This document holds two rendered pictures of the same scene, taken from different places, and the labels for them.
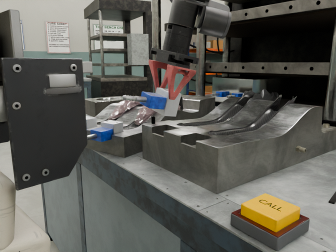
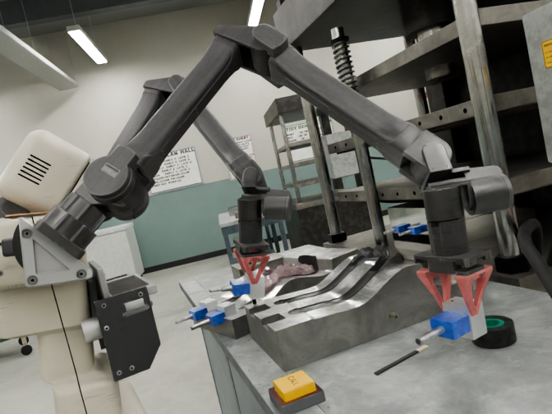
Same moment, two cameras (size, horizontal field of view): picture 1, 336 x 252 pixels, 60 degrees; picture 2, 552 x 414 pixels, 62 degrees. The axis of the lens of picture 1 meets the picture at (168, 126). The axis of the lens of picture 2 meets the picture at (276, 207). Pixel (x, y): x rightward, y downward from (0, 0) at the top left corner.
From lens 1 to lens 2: 0.60 m
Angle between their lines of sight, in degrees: 21
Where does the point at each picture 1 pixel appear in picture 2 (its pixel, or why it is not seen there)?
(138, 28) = not seen: hidden behind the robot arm
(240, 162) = (307, 340)
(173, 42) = (243, 235)
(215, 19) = (273, 209)
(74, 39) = (261, 154)
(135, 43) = not seen: hidden behind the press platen
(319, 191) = (380, 362)
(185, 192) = (259, 372)
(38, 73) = (117, 305)
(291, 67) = not seen: hidden behind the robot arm
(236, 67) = (407, 193)
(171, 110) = (257, 293)
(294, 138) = (382, 305)
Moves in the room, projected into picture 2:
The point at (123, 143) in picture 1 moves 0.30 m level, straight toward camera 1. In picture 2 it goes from (232, 326) to (195, 379)
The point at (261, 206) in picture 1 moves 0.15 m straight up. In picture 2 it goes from (284, 382) to (266, 302)
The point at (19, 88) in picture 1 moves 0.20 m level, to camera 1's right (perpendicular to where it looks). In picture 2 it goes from (107, 316) to (199, 305)
